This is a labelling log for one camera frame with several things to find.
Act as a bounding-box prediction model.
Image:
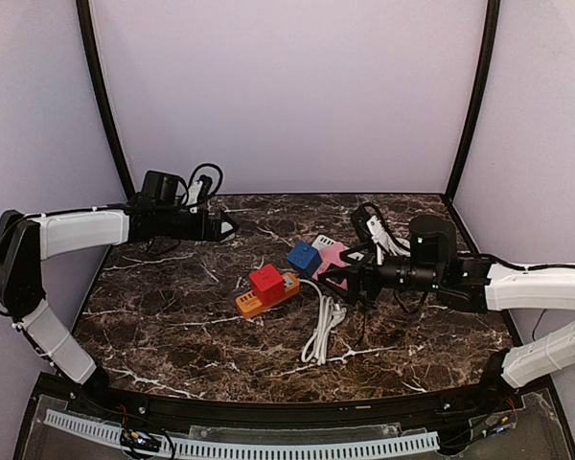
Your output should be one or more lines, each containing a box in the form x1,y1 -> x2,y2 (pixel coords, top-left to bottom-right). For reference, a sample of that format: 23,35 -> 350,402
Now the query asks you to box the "red cube socket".
249,264 -> 285,306

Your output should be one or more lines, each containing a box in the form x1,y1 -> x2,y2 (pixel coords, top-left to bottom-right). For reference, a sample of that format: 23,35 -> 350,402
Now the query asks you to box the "orange power strip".
236,266 -> 300,319

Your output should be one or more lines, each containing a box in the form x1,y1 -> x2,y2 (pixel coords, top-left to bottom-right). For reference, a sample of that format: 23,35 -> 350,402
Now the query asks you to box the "white two-pin adapter plug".
220,230 -> 236,242

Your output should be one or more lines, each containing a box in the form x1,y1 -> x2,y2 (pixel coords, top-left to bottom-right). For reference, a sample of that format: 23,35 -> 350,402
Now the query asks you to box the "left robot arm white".
0,199 -> 239,388

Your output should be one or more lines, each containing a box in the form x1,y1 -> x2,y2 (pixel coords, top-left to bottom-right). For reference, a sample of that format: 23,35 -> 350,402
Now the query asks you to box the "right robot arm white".
318,202 -> 575,404

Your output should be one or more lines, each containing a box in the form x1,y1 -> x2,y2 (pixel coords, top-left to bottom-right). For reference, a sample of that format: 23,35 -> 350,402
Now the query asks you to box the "blue cube socket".
287,241 -> 322,279

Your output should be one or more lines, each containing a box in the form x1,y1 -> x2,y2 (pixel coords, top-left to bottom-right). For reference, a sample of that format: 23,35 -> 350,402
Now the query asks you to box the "pink triangular power strip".
313,242 -> 346,281

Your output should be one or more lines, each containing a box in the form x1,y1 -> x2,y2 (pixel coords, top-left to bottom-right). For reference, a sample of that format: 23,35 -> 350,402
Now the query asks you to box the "white power strip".
311,234 -> 336,251

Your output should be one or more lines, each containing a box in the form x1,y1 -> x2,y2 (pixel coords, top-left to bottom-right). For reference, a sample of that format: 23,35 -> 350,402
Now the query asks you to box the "black adapter thin cable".
356,296 -> 371,346

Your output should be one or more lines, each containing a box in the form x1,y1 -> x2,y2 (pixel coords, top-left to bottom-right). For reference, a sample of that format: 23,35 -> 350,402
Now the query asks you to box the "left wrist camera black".
140,171 -> 183,205

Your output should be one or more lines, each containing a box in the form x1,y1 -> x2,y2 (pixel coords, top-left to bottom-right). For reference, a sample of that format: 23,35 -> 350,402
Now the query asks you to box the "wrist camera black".
408,215 -> 457,264
140,171 -> 183,205

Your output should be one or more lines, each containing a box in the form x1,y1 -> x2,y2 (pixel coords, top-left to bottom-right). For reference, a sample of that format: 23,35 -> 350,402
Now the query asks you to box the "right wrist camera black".
408,215 -> 457,264

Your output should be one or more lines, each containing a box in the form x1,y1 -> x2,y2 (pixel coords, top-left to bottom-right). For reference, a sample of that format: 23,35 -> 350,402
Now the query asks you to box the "white slotted cable duct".
43,409 -> 440,459

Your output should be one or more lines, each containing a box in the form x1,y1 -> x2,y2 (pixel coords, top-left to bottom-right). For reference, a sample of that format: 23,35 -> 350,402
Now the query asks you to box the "black frame left post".
75,0 -> 135,198

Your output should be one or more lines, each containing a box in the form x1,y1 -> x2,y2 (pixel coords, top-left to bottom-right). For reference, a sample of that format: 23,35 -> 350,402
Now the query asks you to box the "black frame post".
75,0 -> 135,198
444,0 -> 501,203

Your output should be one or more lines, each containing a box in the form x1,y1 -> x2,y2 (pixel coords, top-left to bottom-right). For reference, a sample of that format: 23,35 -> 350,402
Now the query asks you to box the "black frame right post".
444,0 -> 501,203

